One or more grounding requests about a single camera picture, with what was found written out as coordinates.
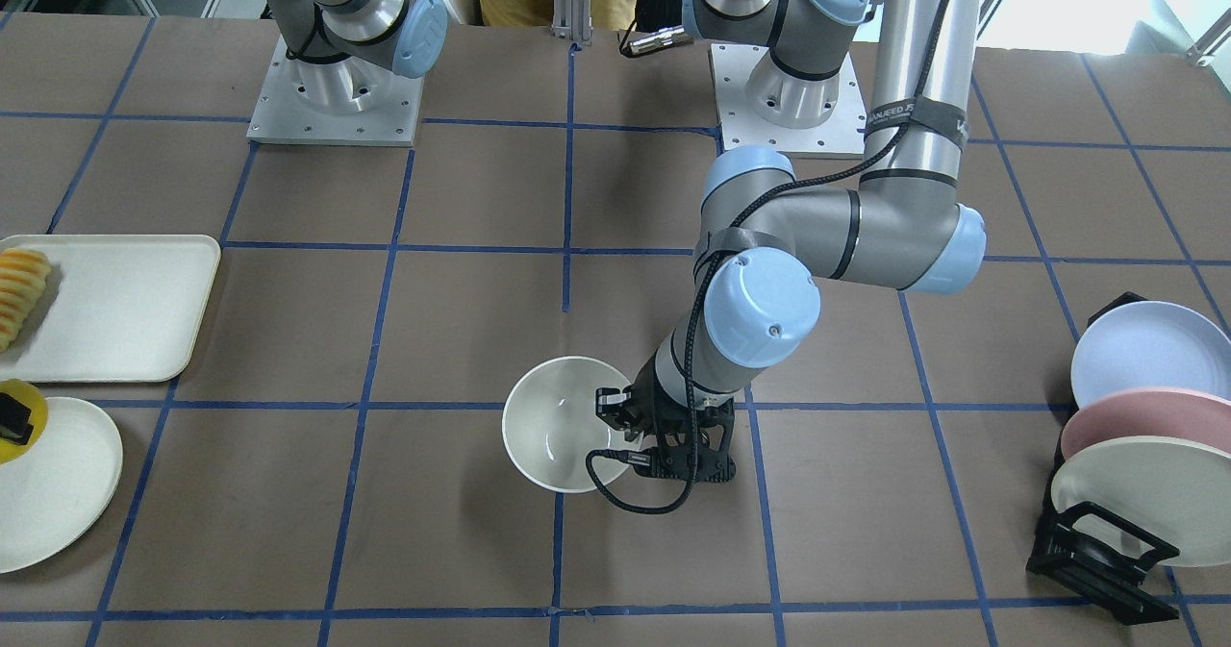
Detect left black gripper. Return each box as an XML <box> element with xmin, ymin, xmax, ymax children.
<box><xmin>595</xmin><ymin>376</ymin><xmax>736</xmax><ymax>483</ymax></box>

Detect yellow lemon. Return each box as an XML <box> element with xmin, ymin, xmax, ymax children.
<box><xmin>1</xmin><ymin>379</ymin><xmax>48</xmax><ymax>464</ymax></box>

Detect white ceramic bowl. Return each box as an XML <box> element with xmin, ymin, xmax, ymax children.
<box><xmin>502</xmin><ymin>355</ymin><xmax>643</xmax><ymax>494</ymax></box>

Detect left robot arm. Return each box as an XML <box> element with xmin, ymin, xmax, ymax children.
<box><xmin>583</xmin><ymin>0</ymin><xmax>988</xmax><ymax>485</ymax></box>

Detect cream round plate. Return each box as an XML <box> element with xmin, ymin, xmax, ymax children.
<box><xmin>1</xmin><ymin>397</ymin><xmax>124</xmax><ymax>574</ymax></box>

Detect cream rectangular tray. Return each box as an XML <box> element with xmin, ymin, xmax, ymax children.
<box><xmin>1</xmin><ymin>234</ymin><xmax>222</xmax><ymax>383</ymax></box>

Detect pink plate in rack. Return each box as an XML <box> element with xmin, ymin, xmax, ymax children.
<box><xmin>1060</xmin><ymin>387</ymin><xmax>1230</xmax><ymax>459</ymax></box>

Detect light blue plate in rack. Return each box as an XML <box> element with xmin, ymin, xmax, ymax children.
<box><xmin>1069</xmin><ymin>300</ymin><xmax>1230</xmax><ymax>407</ymax></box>

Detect cream plate in rack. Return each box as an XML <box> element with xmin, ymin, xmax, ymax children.
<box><xmin>1049</xmin><ymin>435</ymin><xmax>1230</xmax><ymax>567</ymax></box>

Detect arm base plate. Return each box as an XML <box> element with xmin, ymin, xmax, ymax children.
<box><xmin>246</xmin><ymin>38</ymin><xmax>423</xmax><ymax>148</ymax></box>
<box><xmin>712</xmin><ymin>43</ymin><xmax>865</xmax><ymax>157</ymax></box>

